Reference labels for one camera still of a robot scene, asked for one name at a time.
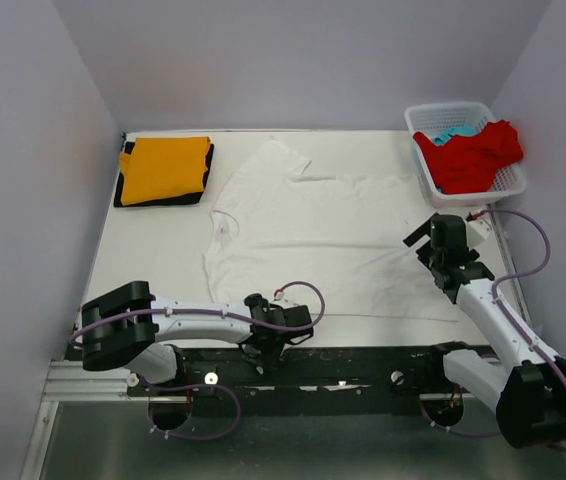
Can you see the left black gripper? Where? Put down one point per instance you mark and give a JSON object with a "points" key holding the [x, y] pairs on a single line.
{"points": [[267, 362]]}

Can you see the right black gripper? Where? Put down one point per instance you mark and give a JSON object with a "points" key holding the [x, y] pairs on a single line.
{"points": [[419, 233]]}

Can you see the white t-shirt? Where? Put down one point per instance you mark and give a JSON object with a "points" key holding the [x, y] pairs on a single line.
{"points": [[275, 221]]}

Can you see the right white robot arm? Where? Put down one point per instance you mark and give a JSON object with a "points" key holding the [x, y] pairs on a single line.
{"points": [[526, 386]]}

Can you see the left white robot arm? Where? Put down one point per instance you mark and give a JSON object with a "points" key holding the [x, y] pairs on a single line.
{"points": [[130, 327]]}

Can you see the red t-shirt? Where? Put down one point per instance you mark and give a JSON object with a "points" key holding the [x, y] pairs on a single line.
{"points": [[469, 164]]}

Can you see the teal t-shirt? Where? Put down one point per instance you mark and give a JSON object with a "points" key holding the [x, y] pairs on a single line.
{"points": [[445, 136]]}

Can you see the white plastic basket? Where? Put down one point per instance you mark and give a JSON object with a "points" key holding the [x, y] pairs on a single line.
{"points": [[432, 119]]}

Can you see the folded yellow t-shirt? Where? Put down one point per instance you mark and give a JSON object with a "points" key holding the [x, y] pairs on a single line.
{"points": [[165, 169]]}

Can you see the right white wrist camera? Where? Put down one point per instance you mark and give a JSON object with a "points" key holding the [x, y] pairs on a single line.
{"points": [[478, 231]]}

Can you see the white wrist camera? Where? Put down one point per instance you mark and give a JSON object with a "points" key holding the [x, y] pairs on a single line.
{"points": [[478, 231], [280, 298]]}

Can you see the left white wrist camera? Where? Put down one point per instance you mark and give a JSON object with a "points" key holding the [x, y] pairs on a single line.
{"points": [[280, 298]]}

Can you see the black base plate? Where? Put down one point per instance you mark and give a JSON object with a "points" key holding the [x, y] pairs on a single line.
{"points": [[401, 381]]}

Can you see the aluminium rail frame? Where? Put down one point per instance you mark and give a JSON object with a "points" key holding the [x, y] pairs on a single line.
{"points": [[88, 380]]}

